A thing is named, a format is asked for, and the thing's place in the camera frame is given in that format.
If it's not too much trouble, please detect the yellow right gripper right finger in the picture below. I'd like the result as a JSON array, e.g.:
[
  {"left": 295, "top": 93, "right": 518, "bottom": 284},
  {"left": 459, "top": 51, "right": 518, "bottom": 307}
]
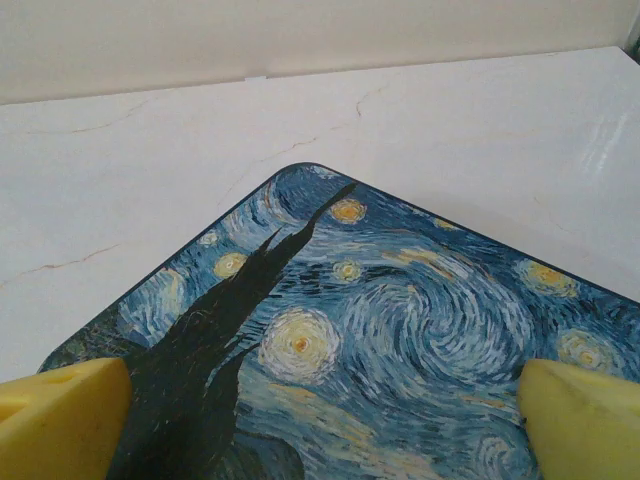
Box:
[{"left": 516, "top": 357, "right": 640, "bottom": 480}]

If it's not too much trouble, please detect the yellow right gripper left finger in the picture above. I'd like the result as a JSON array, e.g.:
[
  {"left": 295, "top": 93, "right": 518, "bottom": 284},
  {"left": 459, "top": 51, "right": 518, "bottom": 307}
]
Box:
[{"left": 0, "top": 356, "right": 133, "bottom": 480}]

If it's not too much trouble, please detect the starry night print tin box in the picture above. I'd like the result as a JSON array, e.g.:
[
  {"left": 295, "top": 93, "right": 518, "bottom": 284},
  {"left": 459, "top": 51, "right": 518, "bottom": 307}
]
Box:
[{"left": 37, "top": 160, "right": 640, "bottom": 480}]

